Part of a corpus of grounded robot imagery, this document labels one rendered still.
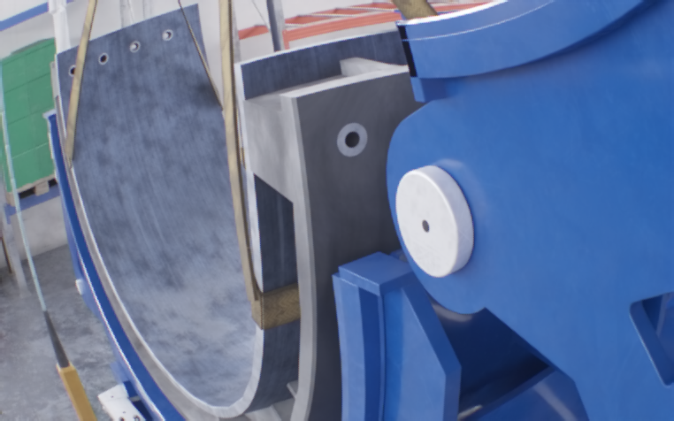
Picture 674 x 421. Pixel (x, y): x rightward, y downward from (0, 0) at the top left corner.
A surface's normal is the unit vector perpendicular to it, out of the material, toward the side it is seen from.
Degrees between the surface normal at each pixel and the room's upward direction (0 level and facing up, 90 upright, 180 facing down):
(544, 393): 102
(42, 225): 90
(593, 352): 90
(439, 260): 90
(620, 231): 90
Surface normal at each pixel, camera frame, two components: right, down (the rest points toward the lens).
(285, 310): 0.50, 0.57
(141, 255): 0.14, -0.66
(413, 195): -0.86, 0.29
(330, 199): 0.49, 0.34
